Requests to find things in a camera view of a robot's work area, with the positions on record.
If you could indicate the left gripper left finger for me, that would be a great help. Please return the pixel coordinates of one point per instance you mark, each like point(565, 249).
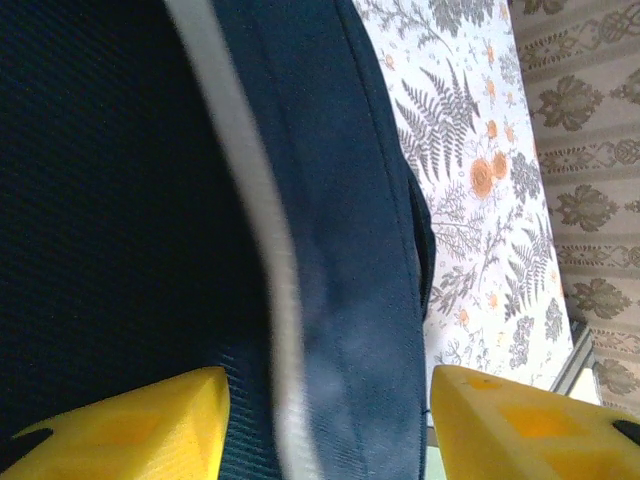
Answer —
point(125, 435)

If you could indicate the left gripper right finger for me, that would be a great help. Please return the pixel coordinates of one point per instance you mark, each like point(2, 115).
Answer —
point(525, 430)

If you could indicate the navy blue backpack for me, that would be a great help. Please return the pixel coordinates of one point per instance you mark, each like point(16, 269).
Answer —
point(150, 200)

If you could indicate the aluminium table side rail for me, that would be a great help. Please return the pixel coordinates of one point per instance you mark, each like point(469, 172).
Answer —
point(577, 357)

